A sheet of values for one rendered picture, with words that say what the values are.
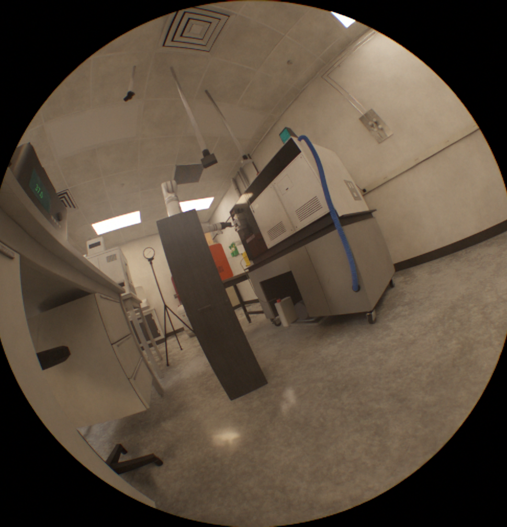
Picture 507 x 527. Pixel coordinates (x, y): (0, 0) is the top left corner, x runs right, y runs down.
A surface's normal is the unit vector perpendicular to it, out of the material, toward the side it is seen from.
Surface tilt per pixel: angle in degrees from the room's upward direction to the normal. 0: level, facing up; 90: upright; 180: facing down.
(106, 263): 90
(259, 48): 180
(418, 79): 90
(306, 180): 90
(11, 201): 180
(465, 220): 90
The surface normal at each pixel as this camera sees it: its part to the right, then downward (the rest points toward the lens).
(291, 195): -0.79, 0.29
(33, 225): 0.38, 0.92
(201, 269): 0.26, -0.18
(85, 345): 0.48, -0.26
